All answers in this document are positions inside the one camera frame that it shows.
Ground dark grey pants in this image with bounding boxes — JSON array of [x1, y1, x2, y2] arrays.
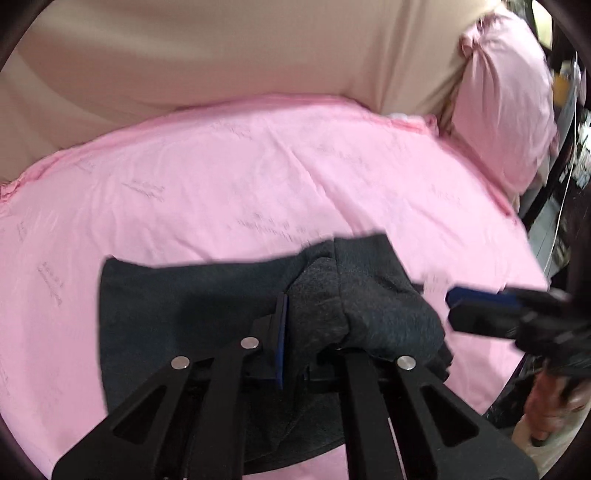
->
[[98, 234, 453, 474]]

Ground right hand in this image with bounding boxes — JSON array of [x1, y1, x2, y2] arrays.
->
[[524, 371, 590, 442]]

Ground cluttered dark shelf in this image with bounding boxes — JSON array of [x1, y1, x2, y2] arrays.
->
[[522, 0, 590, 277]]

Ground pink pillow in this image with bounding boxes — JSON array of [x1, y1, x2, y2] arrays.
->
[[452, 9, 559, 200]]

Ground pink bed sheet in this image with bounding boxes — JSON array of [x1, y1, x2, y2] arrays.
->
[[1, 97, 547, 474]]

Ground beige curtain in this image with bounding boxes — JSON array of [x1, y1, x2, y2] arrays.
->
[[1, 1, 495, 182]]

